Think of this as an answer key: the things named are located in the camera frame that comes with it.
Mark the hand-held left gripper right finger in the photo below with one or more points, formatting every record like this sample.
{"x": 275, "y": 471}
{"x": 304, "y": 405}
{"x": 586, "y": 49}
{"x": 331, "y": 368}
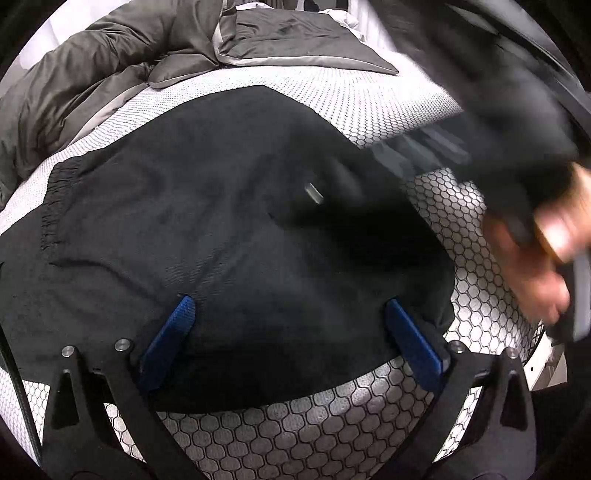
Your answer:
{"x": 413, "y": 344}

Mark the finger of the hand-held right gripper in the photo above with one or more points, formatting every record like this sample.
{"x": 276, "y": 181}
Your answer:
{"x": 429, "y": 145}

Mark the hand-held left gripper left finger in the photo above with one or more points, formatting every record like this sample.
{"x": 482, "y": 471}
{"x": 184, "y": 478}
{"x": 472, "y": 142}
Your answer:
{"x": 168, "y": 337}

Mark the black pants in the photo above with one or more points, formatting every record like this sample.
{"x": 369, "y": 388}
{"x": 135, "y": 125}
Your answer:
{"x": 184, "y": 230}

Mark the person's right hand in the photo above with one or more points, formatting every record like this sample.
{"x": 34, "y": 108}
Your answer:
{"x": 531, "y": 272}

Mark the white hexagon-patterned mattress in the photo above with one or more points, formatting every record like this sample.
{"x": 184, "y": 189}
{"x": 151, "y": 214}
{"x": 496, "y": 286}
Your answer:
{"x": 369, "y": 101}

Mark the grey pillow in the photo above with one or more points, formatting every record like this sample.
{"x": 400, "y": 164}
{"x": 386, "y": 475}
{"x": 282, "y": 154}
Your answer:
{"x": 300, "y": 39}

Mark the grey duvet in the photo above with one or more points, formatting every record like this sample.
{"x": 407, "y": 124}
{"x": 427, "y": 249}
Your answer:
{"x": 92, "y": 60}

